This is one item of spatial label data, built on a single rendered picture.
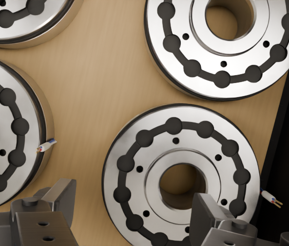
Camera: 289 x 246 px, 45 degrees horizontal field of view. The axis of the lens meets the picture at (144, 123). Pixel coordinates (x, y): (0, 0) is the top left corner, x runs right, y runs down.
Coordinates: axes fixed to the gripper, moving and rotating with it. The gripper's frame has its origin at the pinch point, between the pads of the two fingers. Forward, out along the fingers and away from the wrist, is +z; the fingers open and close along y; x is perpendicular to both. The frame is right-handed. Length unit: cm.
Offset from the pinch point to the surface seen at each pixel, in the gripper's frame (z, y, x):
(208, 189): 7.0, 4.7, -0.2
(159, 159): 7.0, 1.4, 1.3
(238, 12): 9.8, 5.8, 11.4
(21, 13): 7.8, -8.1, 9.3
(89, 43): 10.8, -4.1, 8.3
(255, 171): 7.5, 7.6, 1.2
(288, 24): 8.0, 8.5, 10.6
